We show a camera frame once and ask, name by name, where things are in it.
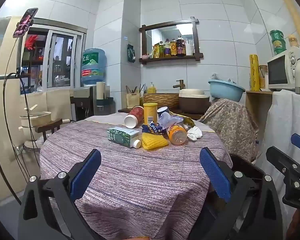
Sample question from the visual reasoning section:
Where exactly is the blue water jug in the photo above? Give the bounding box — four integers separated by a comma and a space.
80, 48, 107, 87

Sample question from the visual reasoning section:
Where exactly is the wooden cabinet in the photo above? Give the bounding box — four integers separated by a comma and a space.
245, 91, 274, 140

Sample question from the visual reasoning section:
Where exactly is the yellow corrugated hose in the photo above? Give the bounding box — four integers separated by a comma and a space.
277, 0, 300, 46

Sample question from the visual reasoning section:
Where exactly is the cream saucepan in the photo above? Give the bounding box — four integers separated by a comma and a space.
18, 125, 44, 137

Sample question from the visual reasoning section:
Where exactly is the clear plastic bag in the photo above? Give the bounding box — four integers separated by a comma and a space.
210, 73, 238, 84

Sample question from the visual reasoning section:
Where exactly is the beige cover cloth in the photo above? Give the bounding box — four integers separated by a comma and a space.
21, 89, 74, 125

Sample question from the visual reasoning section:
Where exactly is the orange plastic bottle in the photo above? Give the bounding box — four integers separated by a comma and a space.
166, 124, 188, 145

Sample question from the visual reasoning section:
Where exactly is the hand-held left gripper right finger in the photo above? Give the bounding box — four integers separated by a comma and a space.
190, 147, 283, 240

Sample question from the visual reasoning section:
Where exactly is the dark wooden counter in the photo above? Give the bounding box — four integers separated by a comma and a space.
118, 107, 206, 120

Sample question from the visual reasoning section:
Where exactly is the yellow foam fruit net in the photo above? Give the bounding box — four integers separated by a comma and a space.
141, 132, 169, 151

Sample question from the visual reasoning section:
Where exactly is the black cable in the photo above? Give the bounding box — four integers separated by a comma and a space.
2, 36, 32, 180

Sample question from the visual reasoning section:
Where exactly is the teal wall holder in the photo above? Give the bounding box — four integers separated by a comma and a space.
96, 97, 114, 106

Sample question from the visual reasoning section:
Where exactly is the grey water dispenser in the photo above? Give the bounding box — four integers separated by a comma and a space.
70, 85, 115, 123

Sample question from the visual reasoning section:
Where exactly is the bundle of chopsticks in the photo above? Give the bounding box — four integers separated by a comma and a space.
126, 84, 146, 95

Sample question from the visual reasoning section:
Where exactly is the striped purple tablecloth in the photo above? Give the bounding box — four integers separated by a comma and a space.
39, 116, 233, 239

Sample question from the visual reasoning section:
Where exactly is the sliding window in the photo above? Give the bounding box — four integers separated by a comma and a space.
19, 18, 87, 95

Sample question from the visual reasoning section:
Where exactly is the wicker pattern wash basin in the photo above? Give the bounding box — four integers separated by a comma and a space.
143, 93, 180, 110

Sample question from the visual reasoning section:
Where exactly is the bronze faucet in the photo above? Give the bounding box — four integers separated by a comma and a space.
173, 79, 187, 90

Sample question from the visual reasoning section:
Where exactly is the dark soy sauce bottle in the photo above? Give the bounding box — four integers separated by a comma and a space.
176, 35, 186, 56

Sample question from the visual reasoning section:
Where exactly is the red paper cup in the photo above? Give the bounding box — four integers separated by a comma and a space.
124, 105, 144, 128

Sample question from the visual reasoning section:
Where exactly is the crumpled white tissue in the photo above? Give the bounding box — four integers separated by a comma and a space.
187, 126, 203, 141

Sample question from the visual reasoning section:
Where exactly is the cream microwave oven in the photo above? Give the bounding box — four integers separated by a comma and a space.
267, 50, 300, 92

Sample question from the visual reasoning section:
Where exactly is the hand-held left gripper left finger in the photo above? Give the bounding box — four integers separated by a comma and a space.
18, 149, 102, 240

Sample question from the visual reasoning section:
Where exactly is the cream cooking pot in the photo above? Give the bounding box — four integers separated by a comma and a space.
19, 111, 52, 128

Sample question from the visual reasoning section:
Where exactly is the light blue plastic basin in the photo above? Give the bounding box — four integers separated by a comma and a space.
208, 79, 246, 103

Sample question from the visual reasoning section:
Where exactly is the brown rice cooker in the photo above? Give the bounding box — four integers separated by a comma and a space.
178, 89, 211, 114

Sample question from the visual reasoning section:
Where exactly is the white cover cloth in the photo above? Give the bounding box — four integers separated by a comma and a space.
255, 89, 300, 230

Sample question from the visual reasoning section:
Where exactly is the blue paper cup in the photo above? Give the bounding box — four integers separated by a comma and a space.
157, 106, 170, 118

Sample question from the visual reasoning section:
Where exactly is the green hanging bag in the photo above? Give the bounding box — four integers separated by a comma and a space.
127, 44, 136, 63

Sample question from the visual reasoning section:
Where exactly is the dark wooden chair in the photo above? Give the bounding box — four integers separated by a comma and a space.
35, 119, 63, 143

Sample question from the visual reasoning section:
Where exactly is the yellow green snack bag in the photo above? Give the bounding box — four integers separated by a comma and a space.
169, 112, 195, 130

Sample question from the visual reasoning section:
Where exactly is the smartphone on mount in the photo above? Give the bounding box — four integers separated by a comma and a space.
12, 8, 38, 38

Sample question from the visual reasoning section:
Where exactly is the white paper cup tube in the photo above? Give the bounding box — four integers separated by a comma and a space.
96, 82, 107, 100

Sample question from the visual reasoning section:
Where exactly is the green milk carton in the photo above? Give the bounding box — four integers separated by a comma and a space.
107, 126, 142, 149

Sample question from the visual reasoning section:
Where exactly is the crumpled white plastic wrapper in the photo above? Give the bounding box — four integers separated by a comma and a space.
157, 112, 184, 128

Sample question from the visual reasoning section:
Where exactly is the yellow wrapped roll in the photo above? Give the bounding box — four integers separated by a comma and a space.
249, 54, 260, 92

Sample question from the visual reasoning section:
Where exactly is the black trash bin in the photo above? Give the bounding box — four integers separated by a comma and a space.
207, 152, 265, 240

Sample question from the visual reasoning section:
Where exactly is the wooden framed mirror shelf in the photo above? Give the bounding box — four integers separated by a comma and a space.
139, 17, 204, 65

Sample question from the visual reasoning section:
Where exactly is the glass jar wicker sleeve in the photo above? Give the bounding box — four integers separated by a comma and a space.
259, 65, 268, 89

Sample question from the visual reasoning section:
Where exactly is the beige utensil holder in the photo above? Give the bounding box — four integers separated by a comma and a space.
126, 93, 140, 108

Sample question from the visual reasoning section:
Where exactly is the yellow snack can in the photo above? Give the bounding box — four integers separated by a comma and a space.
143, 102, 158, 126

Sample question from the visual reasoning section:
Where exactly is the lilac cloth yellow trim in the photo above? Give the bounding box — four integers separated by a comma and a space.
84, 112, 215, 133

